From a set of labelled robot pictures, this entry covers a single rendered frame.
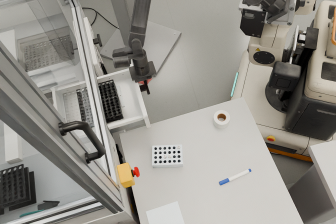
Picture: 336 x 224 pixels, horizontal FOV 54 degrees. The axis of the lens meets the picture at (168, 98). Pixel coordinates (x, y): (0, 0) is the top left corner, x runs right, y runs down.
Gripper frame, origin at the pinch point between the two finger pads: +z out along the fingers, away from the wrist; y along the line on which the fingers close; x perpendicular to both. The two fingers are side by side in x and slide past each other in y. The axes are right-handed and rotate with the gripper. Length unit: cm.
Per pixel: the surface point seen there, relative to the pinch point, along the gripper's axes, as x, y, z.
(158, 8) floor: -128, -33, 87
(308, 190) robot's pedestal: 54, -61, 45
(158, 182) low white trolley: 38.8, 6.1, 14.3
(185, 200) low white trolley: 48, -2, 14
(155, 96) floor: -46, -8, 89
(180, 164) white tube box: 35.4, -4.1, 11.0
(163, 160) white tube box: 31.9, 1.8, 10.5
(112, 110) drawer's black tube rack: 8.8, 16.2, -0.1
